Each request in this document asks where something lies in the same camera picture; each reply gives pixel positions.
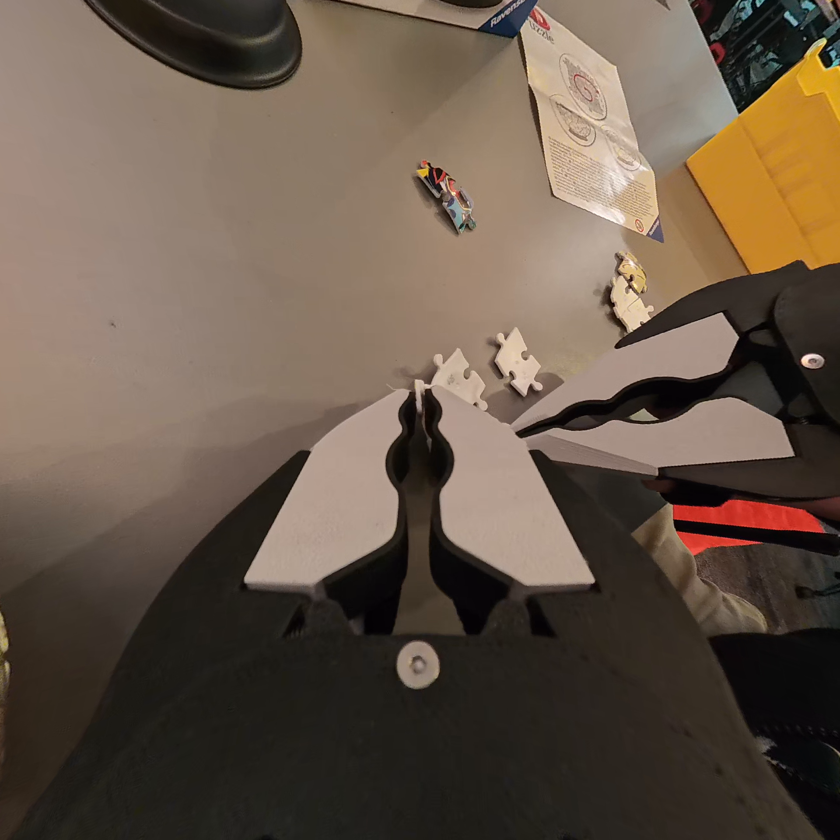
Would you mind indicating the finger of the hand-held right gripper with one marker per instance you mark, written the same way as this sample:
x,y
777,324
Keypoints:
x,y
689,439
656,361

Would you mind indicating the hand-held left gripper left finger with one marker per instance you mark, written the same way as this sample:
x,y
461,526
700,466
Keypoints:
x,y
321,512

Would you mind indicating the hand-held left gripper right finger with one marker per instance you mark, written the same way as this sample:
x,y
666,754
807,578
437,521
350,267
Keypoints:
x,y
512,518

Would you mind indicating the white puzzle piece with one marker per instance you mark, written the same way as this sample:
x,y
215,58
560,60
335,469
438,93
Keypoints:
x,y
518,361
463,380
630,308

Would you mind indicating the partly built puzzle ball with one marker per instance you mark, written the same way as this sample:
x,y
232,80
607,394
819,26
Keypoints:
x,y
3,656

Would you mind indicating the yellow puzzle piece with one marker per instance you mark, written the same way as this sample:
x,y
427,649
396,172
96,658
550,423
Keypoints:
x,y
631,269

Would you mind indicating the colourful puzzle piece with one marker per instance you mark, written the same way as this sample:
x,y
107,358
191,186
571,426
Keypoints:
x,y
446,193

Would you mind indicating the blue puzzle box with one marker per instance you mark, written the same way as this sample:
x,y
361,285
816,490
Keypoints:
x,y
459,10

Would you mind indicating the black round ball stand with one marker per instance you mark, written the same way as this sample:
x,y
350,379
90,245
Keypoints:
x,y
216,39

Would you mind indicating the orange red object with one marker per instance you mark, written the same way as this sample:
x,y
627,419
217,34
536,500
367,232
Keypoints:
x,y
741,512

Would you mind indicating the yellow plastic bin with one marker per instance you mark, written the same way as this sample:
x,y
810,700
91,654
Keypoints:
x,y
774,184

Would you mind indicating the white instruction leaflet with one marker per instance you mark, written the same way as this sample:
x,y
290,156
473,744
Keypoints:
x,y
584,131

